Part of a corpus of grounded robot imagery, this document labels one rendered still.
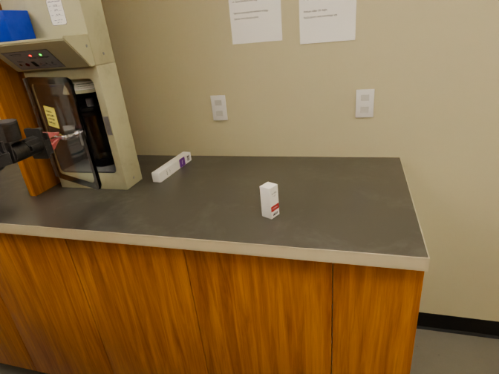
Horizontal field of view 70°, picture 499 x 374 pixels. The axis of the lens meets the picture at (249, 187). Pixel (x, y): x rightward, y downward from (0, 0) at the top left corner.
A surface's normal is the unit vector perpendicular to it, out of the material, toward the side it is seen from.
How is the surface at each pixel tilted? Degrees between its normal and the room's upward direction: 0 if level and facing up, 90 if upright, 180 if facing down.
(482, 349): 0
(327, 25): 90
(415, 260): 90
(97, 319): 90
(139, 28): 90
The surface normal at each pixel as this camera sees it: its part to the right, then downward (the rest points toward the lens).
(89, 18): 0.96, 0.04
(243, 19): -0.26, 0.42
